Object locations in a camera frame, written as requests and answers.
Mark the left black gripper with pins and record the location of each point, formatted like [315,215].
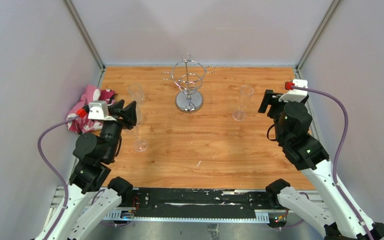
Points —
[128,113]

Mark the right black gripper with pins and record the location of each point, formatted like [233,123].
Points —
[268,100]

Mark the clear wine glass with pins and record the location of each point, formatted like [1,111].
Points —
[139,116]
[136,92]
[140,144]
[246,92]

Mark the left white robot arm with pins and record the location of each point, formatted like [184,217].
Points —
[94,154]

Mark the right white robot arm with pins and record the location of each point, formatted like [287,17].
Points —
[342,219]

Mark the chrome wine glass rack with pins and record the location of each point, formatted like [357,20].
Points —
[188,76]

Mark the pink camouflage cloth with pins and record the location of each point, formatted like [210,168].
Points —
[83,124]

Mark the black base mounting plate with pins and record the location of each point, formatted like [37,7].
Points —
[199,203]

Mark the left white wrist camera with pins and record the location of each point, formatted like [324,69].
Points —
[99,111]

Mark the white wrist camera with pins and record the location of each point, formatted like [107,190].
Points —
[296,91]
[99,111]

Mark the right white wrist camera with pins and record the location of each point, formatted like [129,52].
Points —
[296,91]

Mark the aluminium frame rail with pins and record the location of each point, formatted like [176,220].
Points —
[120,214]

